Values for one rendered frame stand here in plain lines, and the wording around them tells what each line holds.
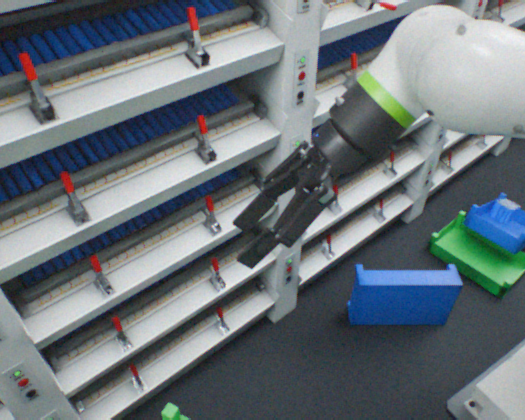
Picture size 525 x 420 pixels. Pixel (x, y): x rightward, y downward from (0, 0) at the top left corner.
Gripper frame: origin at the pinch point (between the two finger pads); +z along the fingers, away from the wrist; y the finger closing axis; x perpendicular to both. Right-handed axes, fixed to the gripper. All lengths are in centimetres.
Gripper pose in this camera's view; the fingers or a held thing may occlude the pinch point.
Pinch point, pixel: (252, 233)
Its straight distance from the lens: 70.0
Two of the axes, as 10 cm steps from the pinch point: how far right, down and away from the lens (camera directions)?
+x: -7.5, -4.8, -4.5
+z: -6.5, 6.6, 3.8
